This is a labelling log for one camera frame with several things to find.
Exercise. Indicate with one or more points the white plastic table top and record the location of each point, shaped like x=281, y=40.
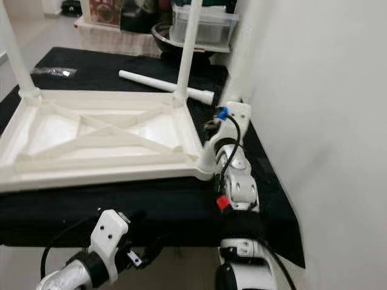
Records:
x=72, y=133

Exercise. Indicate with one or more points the clear plastic storage bin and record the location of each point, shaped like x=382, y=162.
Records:
x=214, y=27

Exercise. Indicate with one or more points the black round bowl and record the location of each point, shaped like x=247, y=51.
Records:
x=160, y=37

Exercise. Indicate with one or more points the beige cloth covered bench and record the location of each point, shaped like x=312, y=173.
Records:
x=115, y=41

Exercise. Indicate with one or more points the black bag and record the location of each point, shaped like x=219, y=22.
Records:
x=139, y=15

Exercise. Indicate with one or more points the red printed box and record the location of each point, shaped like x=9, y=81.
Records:
x=106, y=11

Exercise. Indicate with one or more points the clear tape strip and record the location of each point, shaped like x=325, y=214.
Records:
x=53, y=72

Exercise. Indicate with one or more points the black round floor device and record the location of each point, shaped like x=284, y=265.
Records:
x=71, y=7

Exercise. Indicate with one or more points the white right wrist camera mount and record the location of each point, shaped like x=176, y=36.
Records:
x=239, y=112

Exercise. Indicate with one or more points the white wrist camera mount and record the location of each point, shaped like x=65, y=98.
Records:
x=110, y=235
x=239, y=112

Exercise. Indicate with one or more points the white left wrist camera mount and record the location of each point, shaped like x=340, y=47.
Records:
x=110, y=235

